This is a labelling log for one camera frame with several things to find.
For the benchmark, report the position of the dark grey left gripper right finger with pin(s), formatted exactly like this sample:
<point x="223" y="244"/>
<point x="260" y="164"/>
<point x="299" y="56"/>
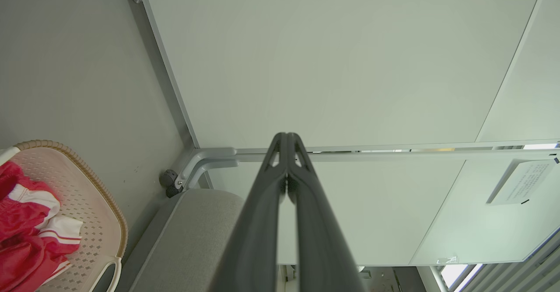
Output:
<point x="319" y="239"/>

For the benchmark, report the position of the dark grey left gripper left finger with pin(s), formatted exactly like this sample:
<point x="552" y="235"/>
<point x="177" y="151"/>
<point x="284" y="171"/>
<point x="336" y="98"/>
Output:
<point x="258" y="222"/>

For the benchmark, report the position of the red jacket with striped cuffs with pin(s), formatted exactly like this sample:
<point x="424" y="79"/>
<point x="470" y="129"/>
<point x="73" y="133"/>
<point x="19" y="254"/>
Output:
<point x="30" y="261"/>

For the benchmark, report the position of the red shorts with white trim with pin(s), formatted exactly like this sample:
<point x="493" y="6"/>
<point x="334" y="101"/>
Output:
<point x="22" y="213"/>

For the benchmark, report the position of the white partition panel with notice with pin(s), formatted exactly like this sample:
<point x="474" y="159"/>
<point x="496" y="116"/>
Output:
<point x="393" y="213"/>

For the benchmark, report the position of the black caster wheel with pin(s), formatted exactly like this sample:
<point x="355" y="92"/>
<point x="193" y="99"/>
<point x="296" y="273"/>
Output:
<point x="168" y="182"/>

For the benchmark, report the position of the cream perforated laundry basket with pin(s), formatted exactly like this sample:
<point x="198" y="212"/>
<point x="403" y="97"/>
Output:
<point x="87" y="204"/>

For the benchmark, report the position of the grey window blinds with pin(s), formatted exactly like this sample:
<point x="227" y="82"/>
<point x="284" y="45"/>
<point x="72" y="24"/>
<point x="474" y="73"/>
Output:
<point x="525" y="270"/>

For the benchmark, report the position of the white paper notice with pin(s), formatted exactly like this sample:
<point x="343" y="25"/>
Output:
<point x="523" y="182"/>

